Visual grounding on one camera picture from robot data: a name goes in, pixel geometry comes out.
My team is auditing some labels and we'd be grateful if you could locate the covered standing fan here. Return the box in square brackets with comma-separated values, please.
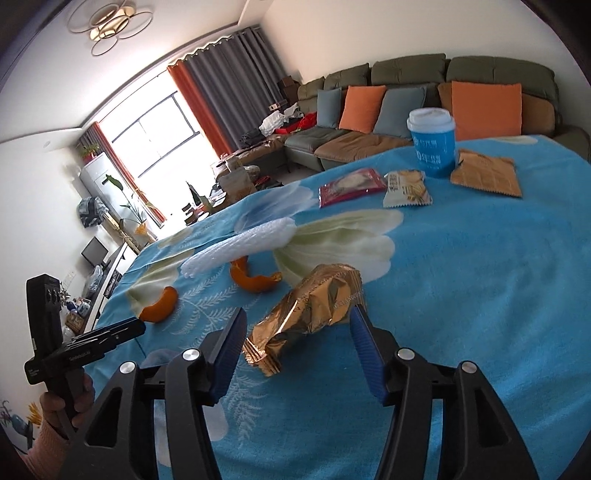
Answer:
[77, 196, 108, 228]

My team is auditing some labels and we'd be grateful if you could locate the dark glass coffee table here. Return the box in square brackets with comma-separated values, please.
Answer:
[182, 159, 283, 226]

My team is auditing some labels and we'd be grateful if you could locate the blue floral tablecloth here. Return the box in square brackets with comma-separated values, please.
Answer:
[89, 137, 590, 479]

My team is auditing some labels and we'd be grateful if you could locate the orange and grey curtain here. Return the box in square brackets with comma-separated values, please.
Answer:
[167, 26, 286, 156]

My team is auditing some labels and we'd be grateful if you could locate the small black monitor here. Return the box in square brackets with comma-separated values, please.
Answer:
[81, 237, 108, 267]

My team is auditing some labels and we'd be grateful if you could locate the orange cushion near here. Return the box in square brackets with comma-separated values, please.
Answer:
[452, 81, 522, 141]

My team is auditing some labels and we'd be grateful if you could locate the orange cushion far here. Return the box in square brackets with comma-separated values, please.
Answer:
[339, 85, 387, 134]

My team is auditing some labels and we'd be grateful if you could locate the grey blue cushion far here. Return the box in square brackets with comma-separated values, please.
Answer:
[317, 88, 342, 129]

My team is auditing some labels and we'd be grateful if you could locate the grey blue cushion near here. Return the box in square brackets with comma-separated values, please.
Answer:
[373, 86, 426, 139]

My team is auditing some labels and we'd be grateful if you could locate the blue lidded coffee cup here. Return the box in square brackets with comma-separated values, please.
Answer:
[407, 107, 457, 178]

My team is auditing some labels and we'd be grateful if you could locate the window with dark frame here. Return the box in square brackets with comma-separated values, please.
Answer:
[100, 91, 201, 179]

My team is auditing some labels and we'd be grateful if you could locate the gold snack bag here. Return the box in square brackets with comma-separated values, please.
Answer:
[242, 264, 366, 377]

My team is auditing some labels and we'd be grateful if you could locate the red snack packet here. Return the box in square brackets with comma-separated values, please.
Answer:
[318, 168, 387, 208]

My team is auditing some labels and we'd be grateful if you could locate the orange peel piece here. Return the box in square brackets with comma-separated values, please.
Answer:
[139, 286, 178, 324]
[229, 256, 283, 294]

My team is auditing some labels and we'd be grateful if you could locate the green sectional sofa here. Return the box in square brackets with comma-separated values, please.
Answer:
[283, 53, 590, 172]

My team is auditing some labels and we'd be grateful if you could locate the potted tall leaf plant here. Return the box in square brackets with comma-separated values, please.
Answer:
[102, 174, 156, 243]

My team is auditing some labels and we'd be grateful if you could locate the gold ring ceiling lamp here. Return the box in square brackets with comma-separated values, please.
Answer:
[66, 0, 154, 58]

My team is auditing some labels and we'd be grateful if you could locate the brown flat snack packet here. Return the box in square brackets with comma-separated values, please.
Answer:
[450, 149, 523, 198]

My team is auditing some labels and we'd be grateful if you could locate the white standing air conditioner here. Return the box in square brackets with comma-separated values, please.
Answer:
[79, 153, 143, 233]

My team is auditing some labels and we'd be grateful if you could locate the orange cushion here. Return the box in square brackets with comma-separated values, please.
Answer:
[339, 85, 387, 134]
[452, 81, 522, 141]

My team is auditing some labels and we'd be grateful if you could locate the person left hand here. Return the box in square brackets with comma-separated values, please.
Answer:
[38, 370, 98, 430]

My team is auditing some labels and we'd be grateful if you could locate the grey blue cushion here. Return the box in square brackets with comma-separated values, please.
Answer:
[317, 88, 342, 129]
[373, 86, 426, 139]

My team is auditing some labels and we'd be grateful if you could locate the white cracker packet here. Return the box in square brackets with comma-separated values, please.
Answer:
[383, 170, 433, 208]

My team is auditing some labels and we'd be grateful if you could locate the white tv cabinet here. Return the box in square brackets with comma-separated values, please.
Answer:
[82, 243, 137, 333]

